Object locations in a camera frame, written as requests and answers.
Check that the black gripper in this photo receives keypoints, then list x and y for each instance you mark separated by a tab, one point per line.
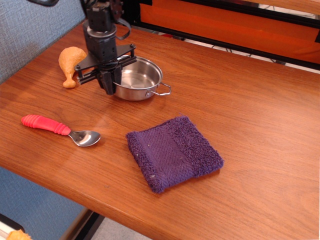
105	60

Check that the small stainless steel pot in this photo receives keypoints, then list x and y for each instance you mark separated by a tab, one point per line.
140	81

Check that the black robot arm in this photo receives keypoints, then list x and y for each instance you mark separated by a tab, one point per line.
102	13

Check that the toy chicken drumstick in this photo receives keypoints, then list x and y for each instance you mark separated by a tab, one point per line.
68	59

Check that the purple terry cloth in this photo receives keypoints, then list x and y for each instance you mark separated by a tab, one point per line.
172	152

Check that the orange toy at corner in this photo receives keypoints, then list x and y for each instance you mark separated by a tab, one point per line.
18	235

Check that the red handled metal spoon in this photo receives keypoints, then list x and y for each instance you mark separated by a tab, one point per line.
83	138

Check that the orange panel with black frame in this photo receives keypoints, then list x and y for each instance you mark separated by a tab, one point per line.
283	30

